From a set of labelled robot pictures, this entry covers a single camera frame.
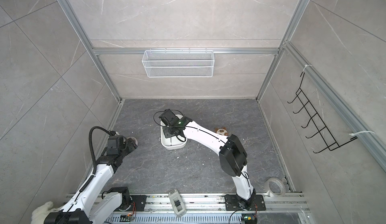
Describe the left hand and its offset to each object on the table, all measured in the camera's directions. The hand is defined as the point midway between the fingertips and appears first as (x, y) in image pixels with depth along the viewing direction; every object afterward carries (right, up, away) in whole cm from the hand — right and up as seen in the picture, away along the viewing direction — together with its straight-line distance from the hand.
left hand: (131, 141), depth 85 cm
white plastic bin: (+23, -2, +7) cm, 24 cm away
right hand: (+23, +6, 0) cm, 24 cm away
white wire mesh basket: (+26, +50, +15) cm, 58 cm away
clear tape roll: (+80, -23, -7) cm, 84 cm away
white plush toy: (-22, -21, -29) cm, 42 cm away
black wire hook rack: (+93, +9, -22) cm, 96 cm away
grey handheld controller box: (+29, -27, -15) cm, 43 cm away
